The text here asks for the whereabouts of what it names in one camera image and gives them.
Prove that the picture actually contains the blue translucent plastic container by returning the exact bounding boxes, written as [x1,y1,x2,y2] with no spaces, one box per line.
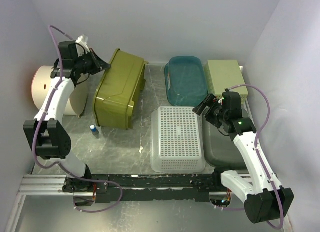
[164,56,208,107]

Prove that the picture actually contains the olive green tub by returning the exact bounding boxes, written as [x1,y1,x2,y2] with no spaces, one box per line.
[92,48,148,130]

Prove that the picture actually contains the white perforated basket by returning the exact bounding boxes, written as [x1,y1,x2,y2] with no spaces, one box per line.
[150,106,206,173]

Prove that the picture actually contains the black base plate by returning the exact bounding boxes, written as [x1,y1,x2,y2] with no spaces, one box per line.
[62,173,227,203]

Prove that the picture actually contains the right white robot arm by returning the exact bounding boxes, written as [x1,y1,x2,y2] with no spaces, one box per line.
[193,90,294,229]

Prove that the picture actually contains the small blue capped bottle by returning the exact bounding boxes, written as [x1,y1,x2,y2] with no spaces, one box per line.
[90,125,100,137]

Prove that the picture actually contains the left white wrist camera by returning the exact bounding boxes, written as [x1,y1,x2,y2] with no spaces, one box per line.
[75,34,90,55]

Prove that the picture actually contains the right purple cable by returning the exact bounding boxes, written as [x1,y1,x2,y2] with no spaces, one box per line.
[213,84,285,230]

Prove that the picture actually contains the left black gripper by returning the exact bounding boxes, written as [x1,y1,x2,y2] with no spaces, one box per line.
[76,48,112,75]

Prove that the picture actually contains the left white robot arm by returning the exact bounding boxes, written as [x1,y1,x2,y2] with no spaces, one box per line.
[23,35,111,192]

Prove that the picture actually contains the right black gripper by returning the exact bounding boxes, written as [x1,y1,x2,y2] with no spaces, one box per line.
[192,93,228,128]

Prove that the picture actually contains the purple cable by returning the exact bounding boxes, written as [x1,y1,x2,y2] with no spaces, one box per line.
[213,84,285,230]
[31,24,124,213]

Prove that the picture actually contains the pale green perforated box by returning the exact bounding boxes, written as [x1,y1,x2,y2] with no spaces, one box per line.
[204,60,245,98]

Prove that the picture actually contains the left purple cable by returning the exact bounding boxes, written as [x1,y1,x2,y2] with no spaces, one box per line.
[31,24,124,213]

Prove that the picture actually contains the cream cylindrical container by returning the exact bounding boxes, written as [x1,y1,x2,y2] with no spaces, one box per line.
[30,65,88,116]

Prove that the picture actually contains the large metal tray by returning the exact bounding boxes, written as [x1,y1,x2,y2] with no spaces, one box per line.
[202,116,247,170]

